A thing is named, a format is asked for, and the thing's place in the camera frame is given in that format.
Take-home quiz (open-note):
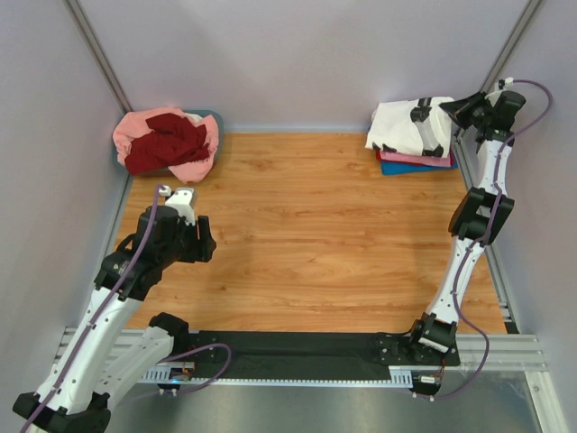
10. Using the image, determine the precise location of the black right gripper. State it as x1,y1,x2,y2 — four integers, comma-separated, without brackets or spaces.
442,91,494,130

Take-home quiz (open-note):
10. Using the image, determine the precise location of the white t-shirt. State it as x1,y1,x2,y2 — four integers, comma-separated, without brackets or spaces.
365,97,454,158

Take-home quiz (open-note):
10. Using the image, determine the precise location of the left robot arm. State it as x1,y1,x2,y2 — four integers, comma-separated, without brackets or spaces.
13,205,216,432

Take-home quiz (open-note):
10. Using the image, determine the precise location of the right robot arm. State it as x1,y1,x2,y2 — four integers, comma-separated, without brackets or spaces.
406,90,526,364

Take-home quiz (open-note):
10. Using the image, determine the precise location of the folded pink t-shirt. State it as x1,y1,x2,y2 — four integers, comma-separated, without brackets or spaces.
377,148,453,168

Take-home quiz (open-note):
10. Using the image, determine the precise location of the folded blue t-shirt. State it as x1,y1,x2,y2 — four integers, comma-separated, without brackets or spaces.
380,157,458,176

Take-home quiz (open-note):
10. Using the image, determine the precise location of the folded red t-shirt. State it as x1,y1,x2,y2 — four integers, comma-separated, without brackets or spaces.
374,149,455,169

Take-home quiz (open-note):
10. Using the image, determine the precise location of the dark red t-shirt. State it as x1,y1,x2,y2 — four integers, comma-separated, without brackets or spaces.
124,113,209,175

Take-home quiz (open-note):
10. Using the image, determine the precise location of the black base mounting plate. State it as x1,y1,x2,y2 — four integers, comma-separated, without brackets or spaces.
179,331,460,381

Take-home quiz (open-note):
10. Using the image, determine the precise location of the grey laundry basket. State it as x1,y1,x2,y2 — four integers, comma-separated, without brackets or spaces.
110,108,225,177

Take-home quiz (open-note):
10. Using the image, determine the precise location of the salmon pink t-shirt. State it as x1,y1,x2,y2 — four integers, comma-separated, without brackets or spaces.
112,106,222,185

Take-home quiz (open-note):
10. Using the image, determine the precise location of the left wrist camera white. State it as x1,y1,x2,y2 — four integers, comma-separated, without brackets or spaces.
160,185,197,226

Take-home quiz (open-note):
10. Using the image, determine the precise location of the slotted cable duct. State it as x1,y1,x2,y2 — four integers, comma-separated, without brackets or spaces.
134,365,415,388

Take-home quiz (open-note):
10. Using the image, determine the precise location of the aluminium frame rail right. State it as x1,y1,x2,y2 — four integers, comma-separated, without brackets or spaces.
452,132,519,334

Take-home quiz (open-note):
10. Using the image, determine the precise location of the aluminium frame rail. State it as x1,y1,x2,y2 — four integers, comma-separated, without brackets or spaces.
452,132,519,334
62,0,132,115

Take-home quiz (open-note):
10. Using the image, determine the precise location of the aluminium frame rail left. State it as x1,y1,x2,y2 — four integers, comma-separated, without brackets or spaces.
62,0,132,115

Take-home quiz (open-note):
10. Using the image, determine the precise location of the aluminium front rail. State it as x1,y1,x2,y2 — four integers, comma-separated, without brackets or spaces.
58,328,549,373

